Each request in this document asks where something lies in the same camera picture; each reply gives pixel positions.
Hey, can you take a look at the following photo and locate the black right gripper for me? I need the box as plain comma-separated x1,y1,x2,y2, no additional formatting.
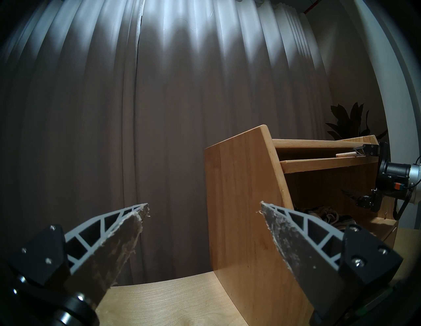
341,142,412,213

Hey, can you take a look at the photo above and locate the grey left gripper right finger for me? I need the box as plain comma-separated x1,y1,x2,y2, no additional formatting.
259,201,404,325

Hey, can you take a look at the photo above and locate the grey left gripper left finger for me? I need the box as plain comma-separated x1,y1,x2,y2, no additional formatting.
7,203,151,310

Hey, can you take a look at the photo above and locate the cream dark striped shirt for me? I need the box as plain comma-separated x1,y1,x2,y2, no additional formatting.
293,205,363,231

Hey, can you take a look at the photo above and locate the wooden flip door with peg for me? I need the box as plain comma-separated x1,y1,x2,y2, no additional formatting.
280,151,379,174

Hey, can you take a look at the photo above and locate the wooden drawer with peg knob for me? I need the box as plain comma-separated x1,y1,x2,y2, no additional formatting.
383,225,399,249

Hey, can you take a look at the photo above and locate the tall dark leafy plant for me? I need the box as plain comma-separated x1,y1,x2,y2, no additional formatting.
325,102,389,141

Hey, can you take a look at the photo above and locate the wooden cabinet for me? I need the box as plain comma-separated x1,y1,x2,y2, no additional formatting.
204,125,400,326

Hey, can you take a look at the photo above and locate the white curved arch panel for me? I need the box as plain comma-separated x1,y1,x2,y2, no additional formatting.
342,0,421,231

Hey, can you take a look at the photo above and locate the thin black right gripper cable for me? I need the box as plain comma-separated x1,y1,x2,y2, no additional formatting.
393,182,417,221

